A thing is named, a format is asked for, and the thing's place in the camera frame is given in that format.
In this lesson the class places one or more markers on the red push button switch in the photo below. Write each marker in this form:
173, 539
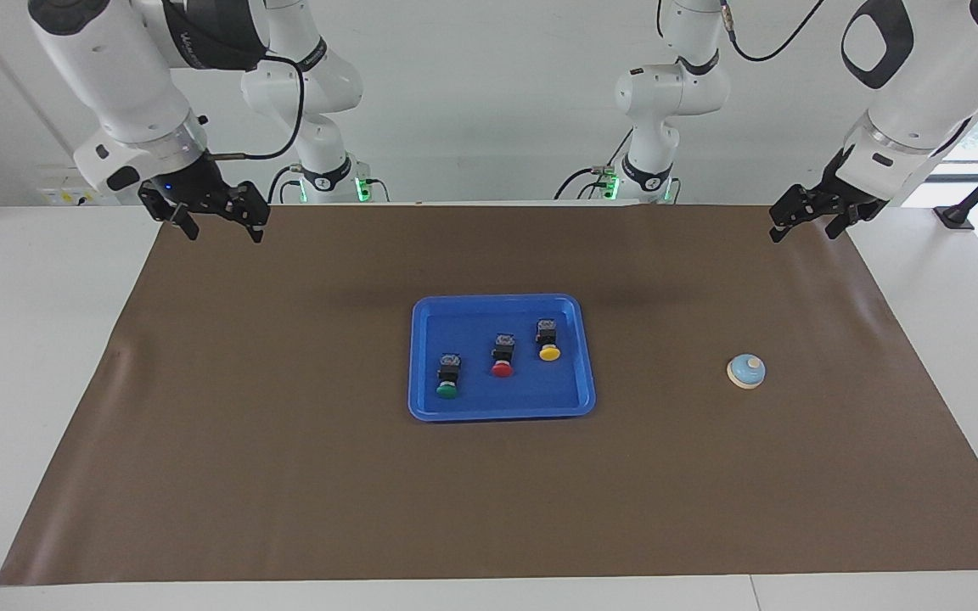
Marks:
502, 370

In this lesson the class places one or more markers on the light blue desk bell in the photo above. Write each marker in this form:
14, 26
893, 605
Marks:
744, 372

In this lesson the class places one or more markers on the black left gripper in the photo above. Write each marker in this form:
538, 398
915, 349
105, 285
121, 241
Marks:
841, 193

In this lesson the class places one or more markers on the yellow push button switch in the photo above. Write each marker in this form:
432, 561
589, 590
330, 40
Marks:
549, 354

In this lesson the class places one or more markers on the brown table mat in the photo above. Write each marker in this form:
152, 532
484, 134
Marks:
540, 492

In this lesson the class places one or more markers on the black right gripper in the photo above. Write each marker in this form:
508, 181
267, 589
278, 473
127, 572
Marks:
196, 187

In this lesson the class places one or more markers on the green push button switch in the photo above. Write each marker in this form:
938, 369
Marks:
446, 391

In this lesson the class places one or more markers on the blue plastic tray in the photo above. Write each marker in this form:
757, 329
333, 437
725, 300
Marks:
472, 403

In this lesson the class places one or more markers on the white wall socket box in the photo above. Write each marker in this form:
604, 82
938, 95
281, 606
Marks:
56, 193

